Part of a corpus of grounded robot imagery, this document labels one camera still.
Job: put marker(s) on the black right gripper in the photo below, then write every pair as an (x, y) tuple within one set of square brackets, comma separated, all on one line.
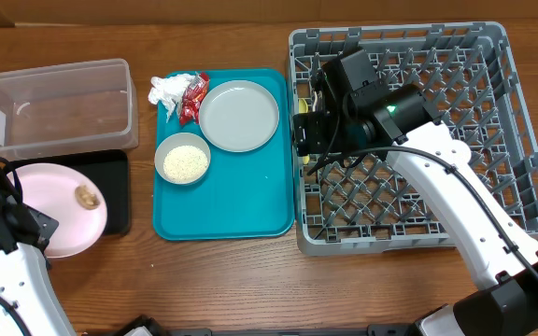
[(312, 136)]

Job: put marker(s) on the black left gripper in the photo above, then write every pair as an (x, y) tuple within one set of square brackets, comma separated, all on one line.
[(49, 224)]

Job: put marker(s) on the yellow plastic spoon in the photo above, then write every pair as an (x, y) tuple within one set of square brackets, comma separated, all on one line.
[(303, 108)]

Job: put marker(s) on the white plastic fork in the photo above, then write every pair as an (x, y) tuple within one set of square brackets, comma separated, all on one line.
[(316, 106)]

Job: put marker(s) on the white round plate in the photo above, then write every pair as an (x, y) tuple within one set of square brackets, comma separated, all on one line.
[(50, 188)]

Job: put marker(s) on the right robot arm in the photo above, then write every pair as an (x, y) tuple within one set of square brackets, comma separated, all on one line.
[(355, 114)]

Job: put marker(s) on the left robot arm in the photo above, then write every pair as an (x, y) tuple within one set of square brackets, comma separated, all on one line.
[(28, 304)]

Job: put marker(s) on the grey dishwasher rack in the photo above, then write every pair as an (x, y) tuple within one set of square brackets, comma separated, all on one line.
[(467, 69)]

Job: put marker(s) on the brown food scrap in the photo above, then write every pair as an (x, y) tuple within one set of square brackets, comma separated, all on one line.
[(85, 198)]

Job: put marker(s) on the grey round plate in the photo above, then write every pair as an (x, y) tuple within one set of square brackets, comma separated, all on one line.
[(239, 116)]

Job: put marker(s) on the teal serving tray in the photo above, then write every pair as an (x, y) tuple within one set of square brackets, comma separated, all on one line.
[(242, 195)]

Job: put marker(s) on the black plastic tray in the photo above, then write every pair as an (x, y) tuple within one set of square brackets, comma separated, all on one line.
[(109, 171)]

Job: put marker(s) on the red snack wrapper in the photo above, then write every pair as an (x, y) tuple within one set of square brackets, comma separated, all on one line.
[(192, 99)]

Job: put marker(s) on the clear plastic bin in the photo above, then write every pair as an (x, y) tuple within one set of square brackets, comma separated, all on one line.
[(67, 109)]

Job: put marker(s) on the grey bowl of rice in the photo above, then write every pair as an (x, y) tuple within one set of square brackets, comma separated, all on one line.
[(182, 158)]

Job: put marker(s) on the crumpled white napkin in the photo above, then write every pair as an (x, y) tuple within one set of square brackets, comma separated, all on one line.
[(168, 91)]

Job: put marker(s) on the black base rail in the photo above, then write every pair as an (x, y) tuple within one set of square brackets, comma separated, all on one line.
[(144, 325)]

